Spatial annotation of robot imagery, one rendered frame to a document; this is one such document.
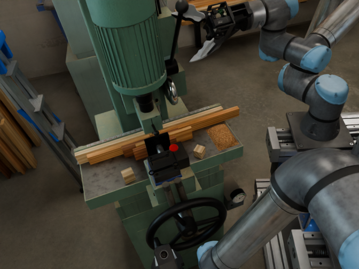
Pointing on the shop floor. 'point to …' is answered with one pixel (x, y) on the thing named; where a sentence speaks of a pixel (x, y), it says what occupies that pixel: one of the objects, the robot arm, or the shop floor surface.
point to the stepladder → (37, 112)
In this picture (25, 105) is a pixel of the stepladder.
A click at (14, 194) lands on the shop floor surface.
